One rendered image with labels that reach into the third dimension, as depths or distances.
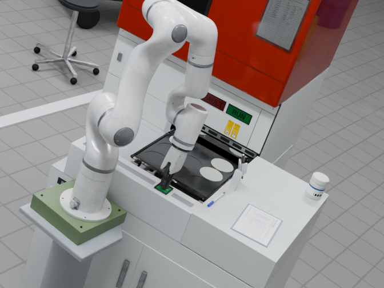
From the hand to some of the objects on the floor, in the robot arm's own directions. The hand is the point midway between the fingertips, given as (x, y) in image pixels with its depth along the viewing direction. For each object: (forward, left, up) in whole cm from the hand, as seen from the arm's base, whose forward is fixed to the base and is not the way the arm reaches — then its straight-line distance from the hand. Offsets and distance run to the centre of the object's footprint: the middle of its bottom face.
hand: (165, 182), depth 265 cm
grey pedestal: (-32, +13, -100) cm, 106 cm away
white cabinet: (+29, +3, -98) cm, 103 cm away
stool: (+175, +224, -94) cm, 299 cm away
